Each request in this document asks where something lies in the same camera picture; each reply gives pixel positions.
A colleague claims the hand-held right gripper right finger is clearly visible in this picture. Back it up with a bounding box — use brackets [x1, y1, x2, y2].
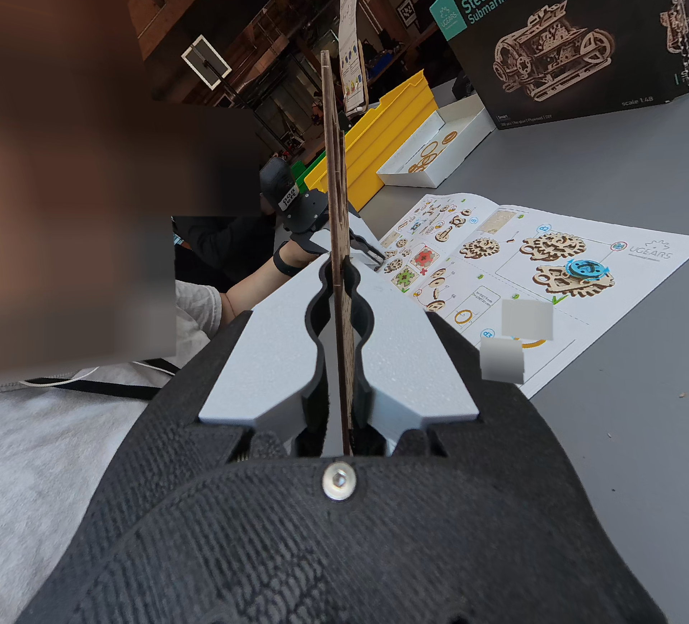
[344, 257, 481, 457]

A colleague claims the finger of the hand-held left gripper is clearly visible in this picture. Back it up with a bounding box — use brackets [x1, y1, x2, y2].
[351, 235, 387, 274]
[347, 211, 379, 250]

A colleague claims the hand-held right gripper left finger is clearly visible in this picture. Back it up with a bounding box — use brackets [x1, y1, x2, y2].
[198, 253, 336, 457]

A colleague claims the thin plywood parts sheet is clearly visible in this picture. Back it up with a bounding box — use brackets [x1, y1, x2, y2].
[320, 49, 357, 457]

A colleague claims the person's left forearm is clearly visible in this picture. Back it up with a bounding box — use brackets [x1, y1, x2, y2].
[222, 244, 313, 326]

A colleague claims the grey desk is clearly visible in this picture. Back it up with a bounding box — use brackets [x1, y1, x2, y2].
[358, 80, 689, 624]

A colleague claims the green plastic bin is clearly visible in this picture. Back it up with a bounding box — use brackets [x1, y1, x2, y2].
[291, 150, 327, 191]

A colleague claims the yellow plastic bin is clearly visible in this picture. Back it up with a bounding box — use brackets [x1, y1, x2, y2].
[304, 70, 440, 211]

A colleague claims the wooden sheet stand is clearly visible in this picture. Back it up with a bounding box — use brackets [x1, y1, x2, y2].
[352, 64, 372, 121]

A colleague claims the white framed hanging panel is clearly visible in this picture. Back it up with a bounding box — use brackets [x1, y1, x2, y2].
[181, 34, 233, 90]

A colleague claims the white cardboard tray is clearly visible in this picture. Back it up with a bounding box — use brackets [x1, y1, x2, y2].
[376, 106, 497, 189]

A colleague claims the printed instruction sheet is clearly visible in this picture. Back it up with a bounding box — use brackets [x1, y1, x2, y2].
[338, 0, 370, 118]

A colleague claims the person in white shirt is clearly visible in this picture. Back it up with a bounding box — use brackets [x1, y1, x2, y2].
[0, 280, 222, 624]

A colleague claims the open instruction booklet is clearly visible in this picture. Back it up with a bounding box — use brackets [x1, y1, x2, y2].
[377, 193, 689, 400]

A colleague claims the black teal model kit box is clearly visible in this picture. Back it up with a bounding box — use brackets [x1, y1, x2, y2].
[429, 0, 689, 131]

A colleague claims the pile of wooden ring parts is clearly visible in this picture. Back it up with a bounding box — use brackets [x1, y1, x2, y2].
[407, 130, 459, 175]

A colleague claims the black lanyard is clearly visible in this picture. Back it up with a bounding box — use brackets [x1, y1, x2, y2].
[22, 357, 181, 401]

